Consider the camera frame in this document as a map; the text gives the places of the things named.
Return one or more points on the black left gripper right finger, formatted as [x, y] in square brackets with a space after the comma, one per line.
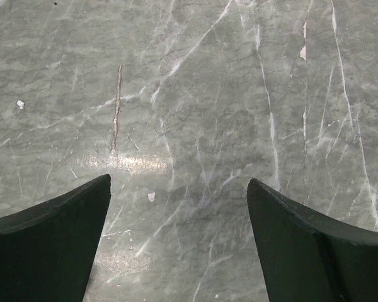
[308, 256]

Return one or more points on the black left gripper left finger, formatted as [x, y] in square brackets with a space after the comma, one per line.
[47, 251]

